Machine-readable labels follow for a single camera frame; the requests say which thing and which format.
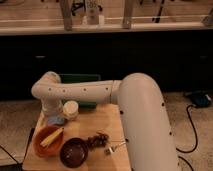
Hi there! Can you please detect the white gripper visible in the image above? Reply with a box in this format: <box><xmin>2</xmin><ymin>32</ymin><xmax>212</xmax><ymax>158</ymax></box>
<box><xmin>46</xmin><ymin>101</ymin><xmax>79</xmax><ymax>125</ymax></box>

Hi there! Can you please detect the yellow banana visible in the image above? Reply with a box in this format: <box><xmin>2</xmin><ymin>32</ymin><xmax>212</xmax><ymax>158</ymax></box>
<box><xmin>40</xmin><ymin>127</ymin><xmax>64</xmax><ymax>147</ymax></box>

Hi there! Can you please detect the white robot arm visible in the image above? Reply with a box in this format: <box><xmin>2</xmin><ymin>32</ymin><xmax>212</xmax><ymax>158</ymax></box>
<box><xmin>31</xmin><ymin>71</ymin><xmax>181</xmax><ymax>171</ymax></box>

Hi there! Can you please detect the orange red bowl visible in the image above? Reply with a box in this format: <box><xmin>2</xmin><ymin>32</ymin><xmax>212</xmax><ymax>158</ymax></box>
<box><xmin>33</xmin><ymin>125</ymin><xmax>64</xmax><ymax>157</ymax></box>

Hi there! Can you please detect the dark purple bowl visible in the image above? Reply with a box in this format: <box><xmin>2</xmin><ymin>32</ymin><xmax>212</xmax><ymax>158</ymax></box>
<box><xmin>60</xmin><ymin>137</ymin><xmax>88</xmax><ymax>168</ymax></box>

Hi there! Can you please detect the wooden cutting board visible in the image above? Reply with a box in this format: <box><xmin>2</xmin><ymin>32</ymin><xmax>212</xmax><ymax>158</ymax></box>
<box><xmin>22</xmin><ymin>104</ymin><xmax>131</xmax><ymax>171</ymax></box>

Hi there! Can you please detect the dark grape bunch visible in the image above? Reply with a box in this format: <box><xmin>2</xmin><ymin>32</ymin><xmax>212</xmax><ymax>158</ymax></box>
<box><xmin>86</xmin><ymin>132</ymin><xmax>109</xmax><ymax>149</ymax></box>

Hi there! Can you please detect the silver fork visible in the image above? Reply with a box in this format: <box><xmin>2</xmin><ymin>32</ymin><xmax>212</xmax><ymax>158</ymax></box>
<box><xmin>104</xmin><ymin>142</ymin><xmax>124</xmax><ymax>155</ymax></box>

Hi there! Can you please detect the left wooden table leg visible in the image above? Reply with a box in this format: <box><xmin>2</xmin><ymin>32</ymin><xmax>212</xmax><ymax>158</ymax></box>
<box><xmin>59</xmin><ymin>0</ymin><xmax>72</xmax><ymax>31</ymax></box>

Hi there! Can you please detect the wooden table leg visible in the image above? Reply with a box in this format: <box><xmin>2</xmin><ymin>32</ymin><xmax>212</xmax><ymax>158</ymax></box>
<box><xmin>59</xmin><ymin>0</ymin><xmax>72</xmax><ymax>31</ymax></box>
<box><xmin>122</xmin><ymin>0</ymin><xmax>133</xmax><ymax>29</ymax></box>

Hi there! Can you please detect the right wooden table leg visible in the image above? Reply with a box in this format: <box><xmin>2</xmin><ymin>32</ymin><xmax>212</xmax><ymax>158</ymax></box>
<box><xmin>122</xmin><ymin>0</ymin><xmax>133</xmax><ymax>29</ymax></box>

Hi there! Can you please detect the blue black device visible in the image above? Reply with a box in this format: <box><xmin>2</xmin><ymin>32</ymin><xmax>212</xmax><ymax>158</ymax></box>
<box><xmin>186</xmin><ymin>92</ymin><xmax>211</xmax><ymax>108</ymax></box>

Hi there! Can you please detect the black cable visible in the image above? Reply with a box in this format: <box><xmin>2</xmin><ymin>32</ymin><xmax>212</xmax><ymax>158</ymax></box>
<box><xmin>175</xmin><ymin>104</ymin><xmax>199</xmax><ymax>171</ymax></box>

